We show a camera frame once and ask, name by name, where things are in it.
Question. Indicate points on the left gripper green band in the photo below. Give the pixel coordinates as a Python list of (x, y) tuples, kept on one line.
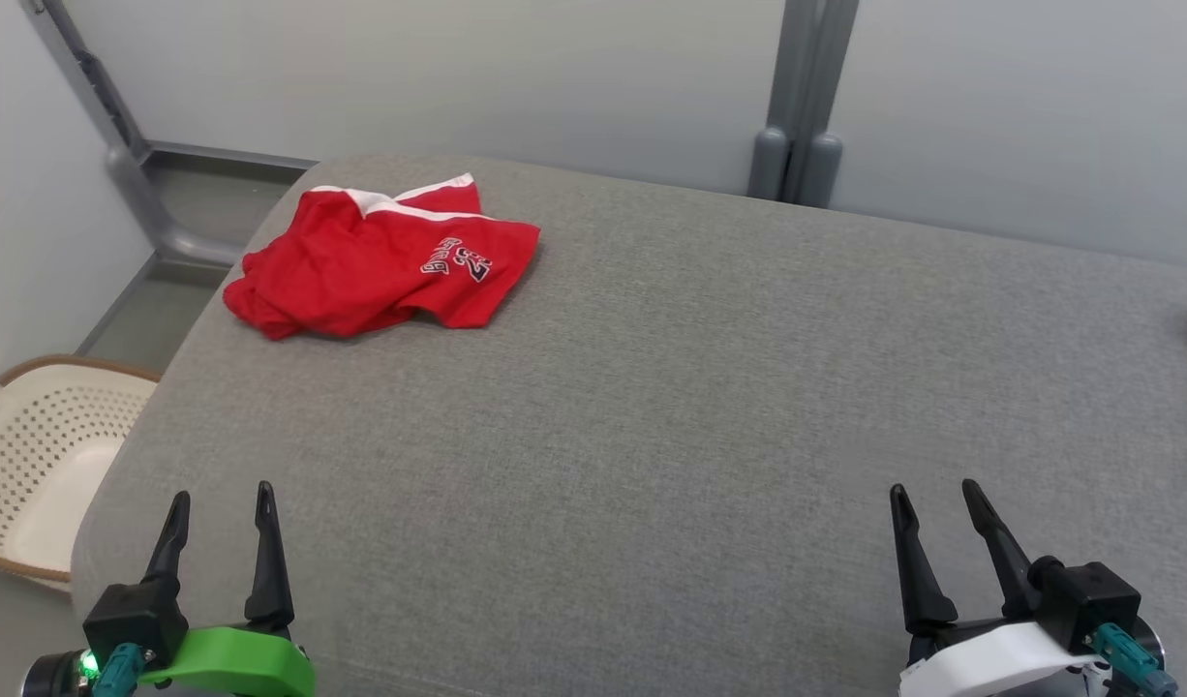
[(235, 658)]

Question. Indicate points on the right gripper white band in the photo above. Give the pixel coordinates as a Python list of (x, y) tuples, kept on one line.
[(990, 663)]

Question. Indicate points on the red basketball shorts number 23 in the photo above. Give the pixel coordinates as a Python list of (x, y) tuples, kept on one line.
[(361, 271)]

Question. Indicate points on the cream perforated laundry basket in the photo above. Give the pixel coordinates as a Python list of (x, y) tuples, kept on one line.
[(42, 465)]

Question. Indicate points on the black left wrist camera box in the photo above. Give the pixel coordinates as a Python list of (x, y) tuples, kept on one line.
[(134, 620)]

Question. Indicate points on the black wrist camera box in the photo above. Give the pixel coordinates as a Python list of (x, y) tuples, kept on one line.
[(134, 620), (1087, 600)]

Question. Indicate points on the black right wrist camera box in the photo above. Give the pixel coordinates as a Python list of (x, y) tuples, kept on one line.
[(1087, 600)]

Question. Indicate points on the teal left camera connector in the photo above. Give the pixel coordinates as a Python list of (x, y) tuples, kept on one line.
[(119, 673)]

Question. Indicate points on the teal camera connector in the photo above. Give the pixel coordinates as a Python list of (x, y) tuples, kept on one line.
[(119, 673), (1131, 658)]

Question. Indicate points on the teal right camera connector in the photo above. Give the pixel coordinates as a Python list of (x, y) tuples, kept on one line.
[(1131, 658)]

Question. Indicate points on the grey double partition post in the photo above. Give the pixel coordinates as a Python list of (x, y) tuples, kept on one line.
[(802, 97)]

